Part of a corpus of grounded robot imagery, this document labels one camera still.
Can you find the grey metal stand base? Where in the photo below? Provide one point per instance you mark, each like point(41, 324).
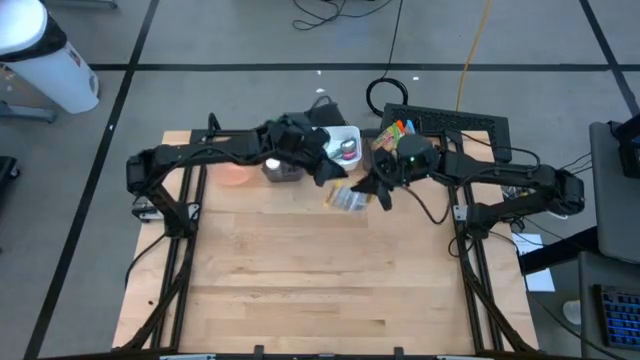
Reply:
point(30, 114)

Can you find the blue white food box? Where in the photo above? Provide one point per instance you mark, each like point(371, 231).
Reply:
point(410, 126)

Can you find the yellow ramen packet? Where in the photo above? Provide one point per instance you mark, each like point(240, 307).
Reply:
point(350, 199)

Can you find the white computer mouse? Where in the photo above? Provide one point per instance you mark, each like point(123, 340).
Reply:
point(572, 312)

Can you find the grey desk top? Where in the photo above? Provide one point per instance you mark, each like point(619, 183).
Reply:
point(615, 215)

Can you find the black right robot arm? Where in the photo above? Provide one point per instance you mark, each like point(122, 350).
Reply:
point(500, 182)

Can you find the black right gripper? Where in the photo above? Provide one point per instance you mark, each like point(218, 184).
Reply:
point(387, 172)

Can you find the white cap spice bottle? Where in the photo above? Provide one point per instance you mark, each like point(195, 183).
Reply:
point(272, 164)

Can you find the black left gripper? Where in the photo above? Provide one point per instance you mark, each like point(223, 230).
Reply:
point(297, 142)

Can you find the pale pink bowl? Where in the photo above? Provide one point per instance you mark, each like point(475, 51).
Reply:
point(232, 176)

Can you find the black caster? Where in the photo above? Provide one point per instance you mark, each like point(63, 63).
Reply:
point(7, 167)

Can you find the black metal bar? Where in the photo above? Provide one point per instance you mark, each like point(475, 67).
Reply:
point(555, 252)

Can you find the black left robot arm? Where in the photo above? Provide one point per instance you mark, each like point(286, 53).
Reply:
point(200, 150)

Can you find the black desk device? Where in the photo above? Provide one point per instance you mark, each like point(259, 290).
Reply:
point(631, 150)

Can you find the white trash can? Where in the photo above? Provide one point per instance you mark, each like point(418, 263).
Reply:
point(55, 75)

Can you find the black desk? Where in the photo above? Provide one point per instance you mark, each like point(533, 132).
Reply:
point(590, 300)

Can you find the grey translucent bin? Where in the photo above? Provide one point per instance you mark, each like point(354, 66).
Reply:
point(367, 150)
point(287, 175)

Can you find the backlit black keyboard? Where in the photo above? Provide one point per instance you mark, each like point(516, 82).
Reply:
point(620, 315)

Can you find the lime chili shrimp ramen packet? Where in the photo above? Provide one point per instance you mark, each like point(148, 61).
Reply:
point(387, 137)

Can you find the white paper sheet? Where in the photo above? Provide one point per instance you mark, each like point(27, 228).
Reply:
point(542, 280)

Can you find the black table edge clamp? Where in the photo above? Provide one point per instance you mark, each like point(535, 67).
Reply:
point(398, 354)
point(258, 354)

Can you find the white plastic bin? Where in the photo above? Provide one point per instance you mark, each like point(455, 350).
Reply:
point(345, 137)

